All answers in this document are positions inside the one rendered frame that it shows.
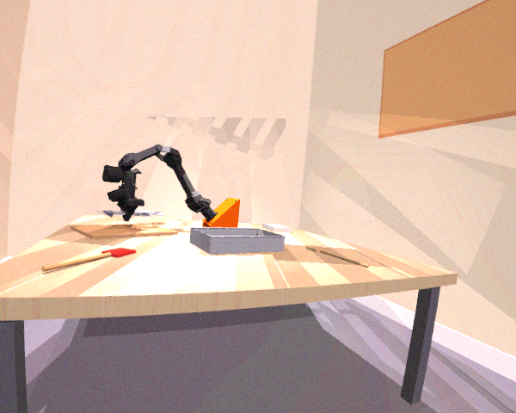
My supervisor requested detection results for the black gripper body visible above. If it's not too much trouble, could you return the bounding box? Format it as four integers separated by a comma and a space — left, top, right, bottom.
111, 183, 145, 207

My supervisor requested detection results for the red spatula with wooden handle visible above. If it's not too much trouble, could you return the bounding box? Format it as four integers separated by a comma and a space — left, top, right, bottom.
41, 247, 136, 272

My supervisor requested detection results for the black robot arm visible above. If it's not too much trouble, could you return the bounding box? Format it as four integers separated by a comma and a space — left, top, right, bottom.
101, 145, 218, 222

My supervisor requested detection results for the white flat rectangular block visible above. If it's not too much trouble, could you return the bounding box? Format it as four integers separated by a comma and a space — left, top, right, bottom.
263, 224, 292, 232

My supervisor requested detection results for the white rectangular tray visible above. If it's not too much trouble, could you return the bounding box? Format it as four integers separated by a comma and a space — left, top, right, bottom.
189, 227, 285, 255

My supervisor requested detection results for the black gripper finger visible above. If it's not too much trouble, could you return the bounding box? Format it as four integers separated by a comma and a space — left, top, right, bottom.
116, 204, 126, 221
122, 205, 138, 222

